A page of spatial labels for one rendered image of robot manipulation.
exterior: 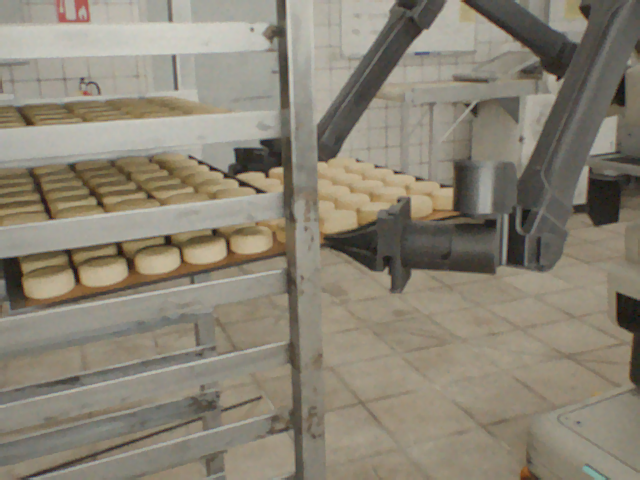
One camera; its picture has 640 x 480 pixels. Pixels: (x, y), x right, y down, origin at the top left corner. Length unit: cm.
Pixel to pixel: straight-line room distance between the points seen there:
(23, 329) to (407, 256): 41
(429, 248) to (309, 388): 22
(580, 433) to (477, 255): 115
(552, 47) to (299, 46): 88
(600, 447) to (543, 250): 108
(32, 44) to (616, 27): 66
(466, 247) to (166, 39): 38
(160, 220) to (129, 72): 398
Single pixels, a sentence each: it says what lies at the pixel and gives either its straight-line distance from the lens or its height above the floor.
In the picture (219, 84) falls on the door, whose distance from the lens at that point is 481.
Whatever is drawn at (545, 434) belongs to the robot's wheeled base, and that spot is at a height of 26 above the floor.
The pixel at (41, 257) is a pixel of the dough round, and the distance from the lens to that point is 83.
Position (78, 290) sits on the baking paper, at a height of 98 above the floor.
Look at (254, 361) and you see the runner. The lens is 80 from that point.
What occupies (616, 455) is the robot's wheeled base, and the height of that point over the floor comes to 28.
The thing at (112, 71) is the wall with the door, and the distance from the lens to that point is 467.
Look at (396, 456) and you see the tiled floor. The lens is 220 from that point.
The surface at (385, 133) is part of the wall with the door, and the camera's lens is 524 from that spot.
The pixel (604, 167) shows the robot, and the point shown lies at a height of 97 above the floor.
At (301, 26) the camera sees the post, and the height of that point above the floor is 124.
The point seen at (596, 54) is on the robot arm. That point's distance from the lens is 91.
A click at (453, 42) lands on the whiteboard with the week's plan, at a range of 547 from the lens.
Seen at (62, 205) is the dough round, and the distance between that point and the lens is 80.
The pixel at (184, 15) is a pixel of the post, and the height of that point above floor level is 127.
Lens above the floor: 122
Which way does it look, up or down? 16 degrees down
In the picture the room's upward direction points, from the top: 2 degrees counter-clockwise
